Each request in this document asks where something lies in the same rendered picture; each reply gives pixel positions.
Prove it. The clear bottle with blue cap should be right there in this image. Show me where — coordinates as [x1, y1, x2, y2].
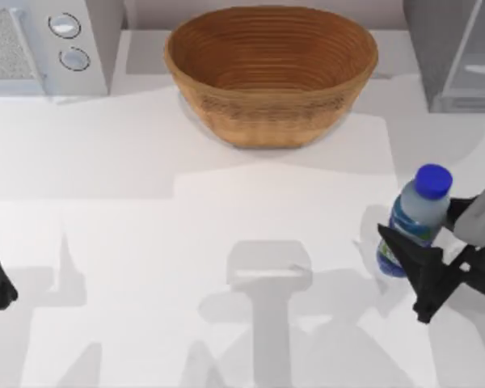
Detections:
[375, 162, 454, 278]

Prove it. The pale microwave oven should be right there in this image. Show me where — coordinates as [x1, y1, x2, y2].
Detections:
[0, 0, 127, 99]

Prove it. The woven brown basket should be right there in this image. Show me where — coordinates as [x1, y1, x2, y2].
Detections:
[164, 8, 379, 150]

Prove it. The round microwave knob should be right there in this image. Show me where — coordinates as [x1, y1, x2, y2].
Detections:
[47, 11, 82, 38]
[57, 45, 92, 73]

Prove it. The grey cabinet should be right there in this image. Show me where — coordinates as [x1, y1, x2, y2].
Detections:
[401, 0, 485, 115]

